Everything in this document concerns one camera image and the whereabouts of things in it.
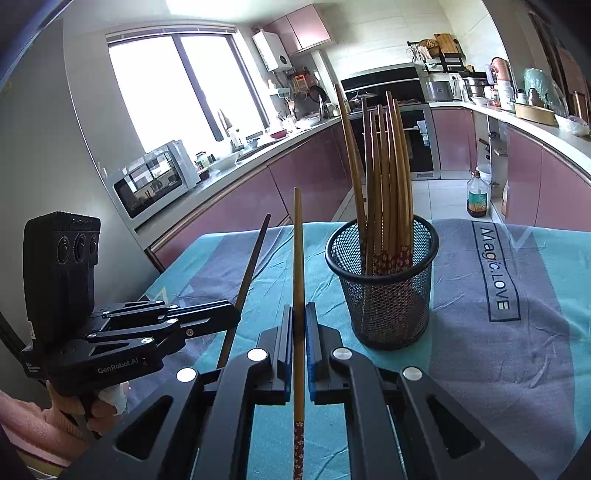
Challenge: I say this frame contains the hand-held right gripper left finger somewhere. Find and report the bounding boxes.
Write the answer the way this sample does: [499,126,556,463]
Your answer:
[58,304,297,480]

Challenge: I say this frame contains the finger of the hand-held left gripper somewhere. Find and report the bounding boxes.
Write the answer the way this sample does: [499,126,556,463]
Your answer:
[85,300,242,358]
[92,300,171,322]

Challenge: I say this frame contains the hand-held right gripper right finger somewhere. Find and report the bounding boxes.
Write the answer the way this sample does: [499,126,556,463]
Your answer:
[304,303,540,480]

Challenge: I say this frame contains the floral-end wooden chopstick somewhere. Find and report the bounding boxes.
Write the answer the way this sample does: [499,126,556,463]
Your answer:
[292,187,306,480]
[216,213,272,370]

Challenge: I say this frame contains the black mesh utensil holder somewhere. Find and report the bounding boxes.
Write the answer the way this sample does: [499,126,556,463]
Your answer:
[325,216,439,352]

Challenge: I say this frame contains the bunch of wooden chopsticks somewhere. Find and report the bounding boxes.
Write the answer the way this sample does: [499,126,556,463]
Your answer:
[333,83,415,278]

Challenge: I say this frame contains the person's left forearm pink sleeve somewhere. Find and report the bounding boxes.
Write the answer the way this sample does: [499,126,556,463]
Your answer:
[0,390,90,480]

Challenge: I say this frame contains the person's left hand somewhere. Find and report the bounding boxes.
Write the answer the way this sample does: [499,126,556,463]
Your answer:
[46,378,129,437]

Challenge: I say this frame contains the pink cabinets under sink counter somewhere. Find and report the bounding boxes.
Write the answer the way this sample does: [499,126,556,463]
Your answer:
[145,124,352,273]

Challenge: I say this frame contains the white microwave oven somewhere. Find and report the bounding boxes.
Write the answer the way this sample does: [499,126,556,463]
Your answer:
[113,140,201,220]

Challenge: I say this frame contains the teal and grey tablecloth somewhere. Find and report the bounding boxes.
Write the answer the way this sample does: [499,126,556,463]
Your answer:
[139,218,591,480]

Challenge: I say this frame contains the cooking oil bottle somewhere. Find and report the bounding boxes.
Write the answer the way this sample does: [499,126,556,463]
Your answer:
[466,170,490,219]

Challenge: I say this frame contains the kitchen window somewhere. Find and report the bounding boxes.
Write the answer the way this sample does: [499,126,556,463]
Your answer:
[108,32,269,155]

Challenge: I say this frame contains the black built-in oven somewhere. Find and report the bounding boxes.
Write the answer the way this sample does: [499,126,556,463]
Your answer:
[348,104,439,181]

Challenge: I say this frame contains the pot with glass lid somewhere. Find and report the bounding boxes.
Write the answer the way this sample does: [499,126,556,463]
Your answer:
[348,91,378,112]

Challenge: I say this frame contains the white water heater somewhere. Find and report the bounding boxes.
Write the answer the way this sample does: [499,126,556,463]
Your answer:
[252,30,294,73]

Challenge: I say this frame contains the black range hood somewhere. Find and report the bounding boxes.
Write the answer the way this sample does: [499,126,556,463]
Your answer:
[339,65,428,104]

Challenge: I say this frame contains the pink cabinets under long counter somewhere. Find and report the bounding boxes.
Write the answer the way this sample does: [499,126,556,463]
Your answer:
[429,106,591,232]

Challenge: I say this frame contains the pink upper cabinet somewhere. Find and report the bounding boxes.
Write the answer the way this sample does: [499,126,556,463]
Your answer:
[267,9,332,58]

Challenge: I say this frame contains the steel stock pot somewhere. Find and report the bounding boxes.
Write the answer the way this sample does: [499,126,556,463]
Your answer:
[462,76,490,100]

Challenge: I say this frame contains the round bamboo steamer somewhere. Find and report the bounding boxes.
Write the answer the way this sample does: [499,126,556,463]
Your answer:
[513,102,556,126]

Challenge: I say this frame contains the wooden cutting board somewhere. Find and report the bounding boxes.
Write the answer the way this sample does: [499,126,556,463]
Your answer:
[434,33,458,57]

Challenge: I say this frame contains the pink kettle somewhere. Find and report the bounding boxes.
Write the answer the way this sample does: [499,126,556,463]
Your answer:
[490,56,512,84]

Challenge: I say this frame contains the plastic-wrapped white dish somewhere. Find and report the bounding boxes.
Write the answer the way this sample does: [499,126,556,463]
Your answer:
[554,114,591,137]

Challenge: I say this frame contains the teal plastic-covered appliance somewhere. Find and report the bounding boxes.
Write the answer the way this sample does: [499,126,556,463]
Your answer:
[524,68,568,116]

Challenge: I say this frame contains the black wall rack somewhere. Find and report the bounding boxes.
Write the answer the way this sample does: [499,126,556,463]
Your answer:
[407,33,472,75]

